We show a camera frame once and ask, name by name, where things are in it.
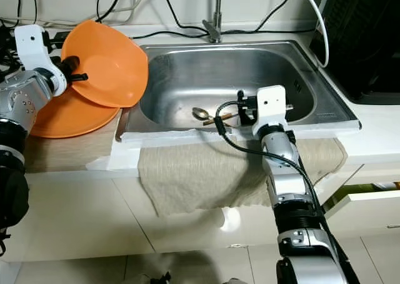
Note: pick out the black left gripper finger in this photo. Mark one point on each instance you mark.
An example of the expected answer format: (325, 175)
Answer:
(70, 62)

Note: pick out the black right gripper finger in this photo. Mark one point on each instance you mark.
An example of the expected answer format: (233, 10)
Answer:
(241, 97)

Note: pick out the wooden chopstick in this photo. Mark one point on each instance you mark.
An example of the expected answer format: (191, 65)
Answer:
(215, 120)

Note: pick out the orange plastic bowl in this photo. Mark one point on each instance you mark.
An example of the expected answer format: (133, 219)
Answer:
(106, 62)

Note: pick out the orange plastic plate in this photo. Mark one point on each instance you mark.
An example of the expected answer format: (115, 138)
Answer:
(69, 124)

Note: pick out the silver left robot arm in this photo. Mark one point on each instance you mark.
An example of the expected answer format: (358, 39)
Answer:
(19, 121)

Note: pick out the black kitchen appliance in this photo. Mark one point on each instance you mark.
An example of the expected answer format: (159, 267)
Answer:
(365, 40)

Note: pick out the stainless steel sink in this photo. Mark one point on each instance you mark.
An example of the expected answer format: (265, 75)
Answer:
(219, 71)

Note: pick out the golden metal spoon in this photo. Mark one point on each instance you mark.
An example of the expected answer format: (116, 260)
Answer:
(200, 113)

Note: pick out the beige hanging towel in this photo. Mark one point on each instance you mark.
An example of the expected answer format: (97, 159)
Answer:
(194, 177)

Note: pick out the steel faucet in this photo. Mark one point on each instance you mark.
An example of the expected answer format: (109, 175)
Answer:
(217, 15)

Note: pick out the white cabinet door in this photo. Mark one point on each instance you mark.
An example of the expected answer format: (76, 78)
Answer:
(212, 234)
(75, 215)

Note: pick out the white drawer front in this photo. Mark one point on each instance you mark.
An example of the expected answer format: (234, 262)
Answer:
(369, 199)

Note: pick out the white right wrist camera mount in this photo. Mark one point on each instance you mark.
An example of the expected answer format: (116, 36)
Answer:
(269, 106)

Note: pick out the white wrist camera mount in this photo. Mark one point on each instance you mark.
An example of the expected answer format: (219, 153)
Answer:
(269, 106)
(31, 46)

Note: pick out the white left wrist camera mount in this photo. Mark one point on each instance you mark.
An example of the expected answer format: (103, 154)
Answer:
(31, 46)

